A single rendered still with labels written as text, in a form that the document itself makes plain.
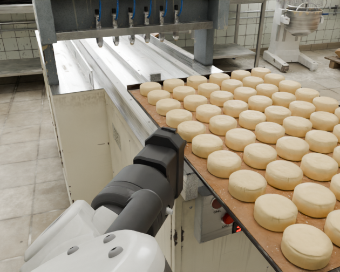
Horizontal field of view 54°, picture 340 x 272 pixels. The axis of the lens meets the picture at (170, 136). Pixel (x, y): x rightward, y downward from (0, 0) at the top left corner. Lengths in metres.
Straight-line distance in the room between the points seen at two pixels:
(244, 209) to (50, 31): 0.95
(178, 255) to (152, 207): 0.49
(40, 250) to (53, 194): 1.87
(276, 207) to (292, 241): 0.05
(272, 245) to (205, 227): 0.38
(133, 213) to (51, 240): 0.09
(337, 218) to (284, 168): 0.11
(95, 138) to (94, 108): 0.13
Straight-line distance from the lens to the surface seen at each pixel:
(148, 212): 0.35
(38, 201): 2.15
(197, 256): 0.88
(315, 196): 0.46
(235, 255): 0.95
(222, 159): 0.50
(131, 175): 0.42
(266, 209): 0.42
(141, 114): 0.91
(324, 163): 0.53
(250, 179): 0.46
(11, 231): 2.01
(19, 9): 3.59
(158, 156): 0.45
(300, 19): 4.36
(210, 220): 0.76
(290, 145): 0.56
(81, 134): 1.36
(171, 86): 0.78
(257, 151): 0.53
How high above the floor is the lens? 1.28
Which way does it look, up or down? 29 degrees down
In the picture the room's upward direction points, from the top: straight up
